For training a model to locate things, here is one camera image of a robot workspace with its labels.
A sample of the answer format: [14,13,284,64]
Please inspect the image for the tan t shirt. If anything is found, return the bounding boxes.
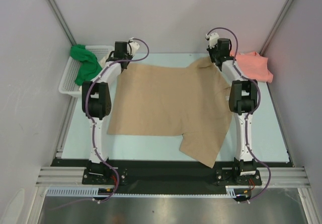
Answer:
[108,57,232,168]

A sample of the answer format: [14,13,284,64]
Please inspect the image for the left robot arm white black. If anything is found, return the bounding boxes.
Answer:
[82,39,139,185]

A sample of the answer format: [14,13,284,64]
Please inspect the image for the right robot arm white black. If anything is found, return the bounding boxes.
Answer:
[206,33,262,188]

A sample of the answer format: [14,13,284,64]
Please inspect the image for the cream t shirt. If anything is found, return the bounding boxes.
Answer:
[98,54,109,70]

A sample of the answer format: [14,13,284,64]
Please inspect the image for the green t shirt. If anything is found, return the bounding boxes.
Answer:
[70,44,102,86]

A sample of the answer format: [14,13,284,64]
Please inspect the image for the pink folded t shirt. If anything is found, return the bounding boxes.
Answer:
[235,51,273,83]

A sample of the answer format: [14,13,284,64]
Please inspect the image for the white plastic basket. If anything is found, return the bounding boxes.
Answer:
[58,45,114,98]

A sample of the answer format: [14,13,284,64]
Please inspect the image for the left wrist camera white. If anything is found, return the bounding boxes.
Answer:
[127,38,140,56]

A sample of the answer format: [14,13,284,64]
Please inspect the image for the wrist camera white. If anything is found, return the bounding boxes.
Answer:
[206,32,219,49]
[127,38,140,56]

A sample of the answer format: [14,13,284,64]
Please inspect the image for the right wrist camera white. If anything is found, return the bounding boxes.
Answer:
[206,32,219,49]

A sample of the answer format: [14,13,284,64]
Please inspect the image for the left corner aluminium post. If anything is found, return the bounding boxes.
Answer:
[46,0,76,45]

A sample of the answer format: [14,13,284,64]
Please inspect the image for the corner aluminium post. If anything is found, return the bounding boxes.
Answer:
[259,0,295,56]
[46,0,76,45]

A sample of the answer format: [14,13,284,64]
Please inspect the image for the right corner aluminium post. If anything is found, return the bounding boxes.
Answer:
[259,0,295,56]

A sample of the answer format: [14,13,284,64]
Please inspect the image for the white slotted cable duct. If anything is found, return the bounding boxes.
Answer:
[46,187,249,198]

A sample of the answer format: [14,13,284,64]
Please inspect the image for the aluminium frame rail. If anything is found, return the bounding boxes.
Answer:
[36,167,321,223]

